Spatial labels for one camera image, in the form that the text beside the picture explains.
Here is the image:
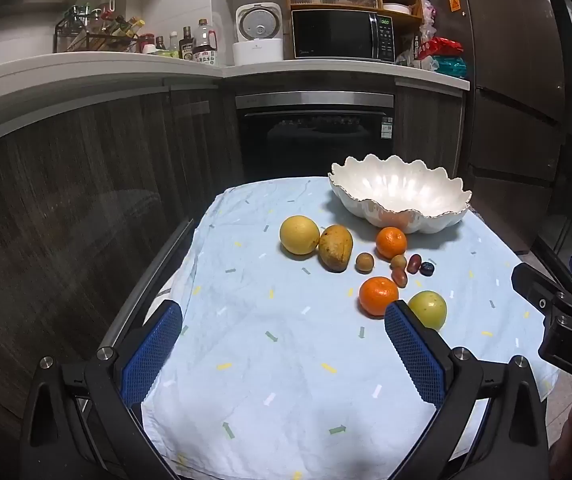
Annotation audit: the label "yellow grapefruit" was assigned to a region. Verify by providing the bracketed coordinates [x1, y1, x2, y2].
[279, 215, 321, 256]

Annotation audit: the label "red snack bag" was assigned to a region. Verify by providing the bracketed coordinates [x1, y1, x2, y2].
[418, 37, 464, 61]

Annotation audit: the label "pink hanging bag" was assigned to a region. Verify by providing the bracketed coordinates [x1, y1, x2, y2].
[418, 0, 439, 36]

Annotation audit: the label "green round fruit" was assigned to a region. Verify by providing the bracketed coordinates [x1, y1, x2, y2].
[407, 290, 448, 331]

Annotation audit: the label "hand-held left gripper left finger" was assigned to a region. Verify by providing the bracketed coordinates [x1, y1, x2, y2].
[18, 299, 184, 480]

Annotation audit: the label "orange tangerine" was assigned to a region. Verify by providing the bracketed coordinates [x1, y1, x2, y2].
[376, 227, 408, 260]
[358, 276, 400, 317]

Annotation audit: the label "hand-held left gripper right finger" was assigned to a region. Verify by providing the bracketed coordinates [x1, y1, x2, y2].
[384, 300, 552, 480]

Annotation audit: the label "black built-in oven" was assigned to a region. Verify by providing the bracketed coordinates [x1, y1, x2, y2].
[235, 92, 396, 183]

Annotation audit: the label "yellow mango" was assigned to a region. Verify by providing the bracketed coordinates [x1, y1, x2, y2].
[318, 225, 354, 273]

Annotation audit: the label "light blue patterned tablecloth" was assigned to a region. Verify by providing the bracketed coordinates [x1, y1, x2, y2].
[141, 177, 559, 480]

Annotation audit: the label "metal table frame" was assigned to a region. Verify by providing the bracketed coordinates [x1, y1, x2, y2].
[97, 217, 196, 356]

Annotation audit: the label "dark tall refrigerator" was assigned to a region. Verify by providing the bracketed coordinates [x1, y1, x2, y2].
[458, 0, 572, 281]

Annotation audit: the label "black microwave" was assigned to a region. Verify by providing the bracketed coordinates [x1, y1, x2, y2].
[292, 9, 396, 63]

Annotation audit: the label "white scalloped bowl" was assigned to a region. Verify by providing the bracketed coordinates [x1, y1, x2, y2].
[328, 155, 473, 235]

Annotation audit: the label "white rice cooker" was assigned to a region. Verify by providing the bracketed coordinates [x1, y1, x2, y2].
[232, 3, 285, 66]

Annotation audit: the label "narrow dark wood cabinet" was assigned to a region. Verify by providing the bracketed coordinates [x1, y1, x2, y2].
[395, 80, 467, 181]

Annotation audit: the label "teal snack bag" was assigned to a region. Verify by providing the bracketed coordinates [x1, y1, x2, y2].
[433, 56, 467, 77]

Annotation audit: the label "white kitchen countertop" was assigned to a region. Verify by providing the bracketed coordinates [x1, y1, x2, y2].
[0, 52, 471, 158]

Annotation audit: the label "dark wood lower cabinets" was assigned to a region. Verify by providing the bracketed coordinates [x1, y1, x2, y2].
[0, 85, 244, 421]

